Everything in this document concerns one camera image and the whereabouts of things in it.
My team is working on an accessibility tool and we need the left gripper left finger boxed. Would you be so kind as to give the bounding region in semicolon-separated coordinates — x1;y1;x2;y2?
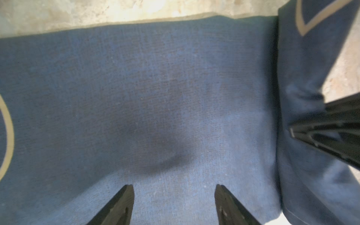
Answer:
87;185;135;225

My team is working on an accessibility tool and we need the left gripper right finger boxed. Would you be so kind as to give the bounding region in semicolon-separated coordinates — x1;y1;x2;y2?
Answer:
214;184;261;225

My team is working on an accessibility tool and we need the dark blue pillowcase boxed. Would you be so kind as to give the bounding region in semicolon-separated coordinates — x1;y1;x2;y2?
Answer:
1;1;360;225

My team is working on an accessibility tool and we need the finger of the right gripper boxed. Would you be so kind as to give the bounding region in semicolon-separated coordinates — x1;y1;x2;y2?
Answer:
289;93;360;170

